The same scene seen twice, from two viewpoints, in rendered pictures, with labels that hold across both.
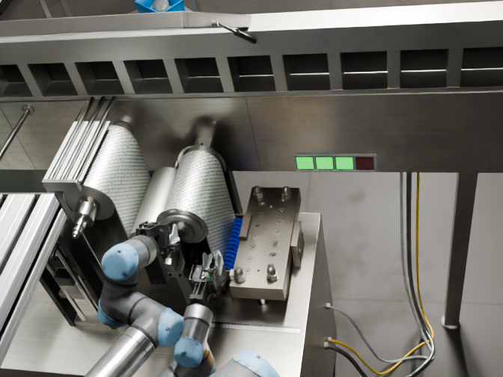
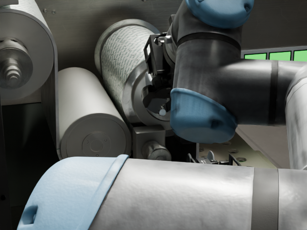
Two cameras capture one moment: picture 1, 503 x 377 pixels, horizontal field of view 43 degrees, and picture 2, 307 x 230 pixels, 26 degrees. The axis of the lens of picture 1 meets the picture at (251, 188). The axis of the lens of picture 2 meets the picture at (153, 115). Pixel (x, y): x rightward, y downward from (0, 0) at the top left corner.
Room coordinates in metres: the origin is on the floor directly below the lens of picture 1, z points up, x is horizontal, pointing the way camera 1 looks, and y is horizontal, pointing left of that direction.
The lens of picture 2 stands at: (0.35, 0.82, 1.62)
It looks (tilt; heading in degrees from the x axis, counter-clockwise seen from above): 21 degrees down; 325
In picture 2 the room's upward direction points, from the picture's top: straight up
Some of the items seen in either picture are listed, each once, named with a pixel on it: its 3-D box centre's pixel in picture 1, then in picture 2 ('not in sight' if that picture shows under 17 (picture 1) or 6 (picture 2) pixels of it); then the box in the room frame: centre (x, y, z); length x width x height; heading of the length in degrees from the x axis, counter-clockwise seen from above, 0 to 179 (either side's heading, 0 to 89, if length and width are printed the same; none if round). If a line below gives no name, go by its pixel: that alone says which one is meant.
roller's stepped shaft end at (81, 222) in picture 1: (78, 228); (12, 75); (1.20, 0.48, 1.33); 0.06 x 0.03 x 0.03; 160
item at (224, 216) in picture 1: (221, 225); (177, 139); (1.29, 0.11, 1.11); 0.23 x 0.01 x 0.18; 160
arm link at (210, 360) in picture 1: (194, 364); not in sight; (0.91, 0.26, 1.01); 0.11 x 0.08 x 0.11; 117
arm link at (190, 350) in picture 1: (191, 342); not in sight; (0.92, 0.25, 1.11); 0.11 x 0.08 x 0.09; 160
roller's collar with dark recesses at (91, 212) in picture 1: (85, 212); (9, 62); (1.26, 0.46, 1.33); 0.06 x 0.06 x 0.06; 70
